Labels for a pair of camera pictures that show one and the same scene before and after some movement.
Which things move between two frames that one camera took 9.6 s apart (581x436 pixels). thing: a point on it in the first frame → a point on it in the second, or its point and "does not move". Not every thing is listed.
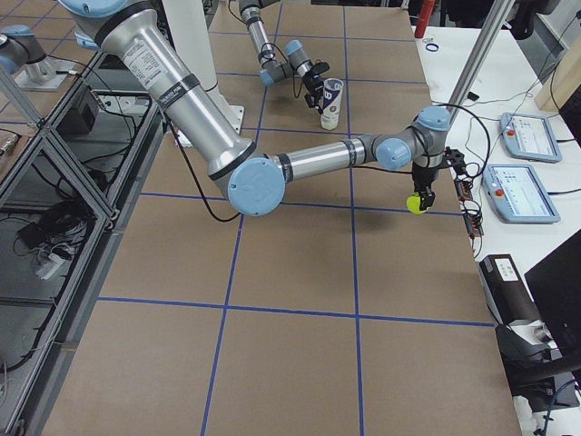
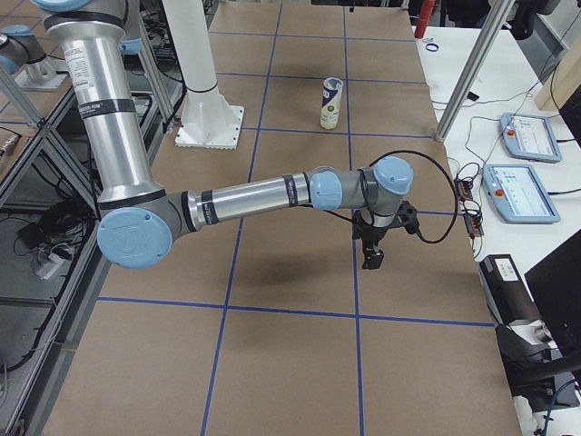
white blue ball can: (332, 94) does not move
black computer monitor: (555, 286) does not move
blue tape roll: (432, 47) does not move
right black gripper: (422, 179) → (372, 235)
